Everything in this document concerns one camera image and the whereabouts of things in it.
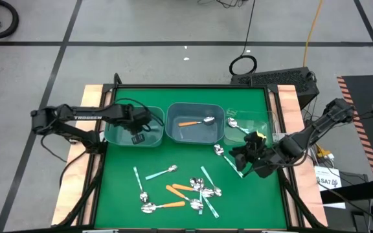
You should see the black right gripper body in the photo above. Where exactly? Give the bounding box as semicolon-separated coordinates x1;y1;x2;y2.
247;131;277;179

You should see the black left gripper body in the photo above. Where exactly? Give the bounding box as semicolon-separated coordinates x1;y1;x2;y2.
126;106;153;134

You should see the teal-handled metal spoon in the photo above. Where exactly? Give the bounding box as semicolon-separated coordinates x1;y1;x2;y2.
189;177;204;216
213;144;245;179
132;166;150;204
144;164;179;181
195;177;220;219
227;116;251;135
200;166;223;197

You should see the orange-handled metal spoon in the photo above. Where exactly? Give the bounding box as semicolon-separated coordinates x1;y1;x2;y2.
165;184;204;211
141;201;187;215
172;183;215;199
177;116;216;128

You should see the clear plastic bin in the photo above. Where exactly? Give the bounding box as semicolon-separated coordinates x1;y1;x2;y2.
223;108;273;147

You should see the teal green plastic bin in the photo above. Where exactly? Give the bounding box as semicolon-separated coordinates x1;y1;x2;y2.
104;105;165;148

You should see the blue-grey plastic bin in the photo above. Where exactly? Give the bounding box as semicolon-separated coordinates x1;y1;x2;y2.
164;102;225;145

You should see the light wooden side board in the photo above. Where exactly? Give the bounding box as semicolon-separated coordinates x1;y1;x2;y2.
51;84;105;227
277;84;329;227

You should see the white paper label sheet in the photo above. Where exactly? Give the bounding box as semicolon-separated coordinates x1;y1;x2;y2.
314;166;346;210

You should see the black hazard-striped ramp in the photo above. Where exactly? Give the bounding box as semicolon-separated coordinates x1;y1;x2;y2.
336;74;373;182

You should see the black hanging cable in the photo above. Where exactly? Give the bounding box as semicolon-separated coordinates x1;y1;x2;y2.
228;0;258;76

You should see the yellow hanging cable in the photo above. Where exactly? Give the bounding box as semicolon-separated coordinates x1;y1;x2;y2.
302;0;324;68

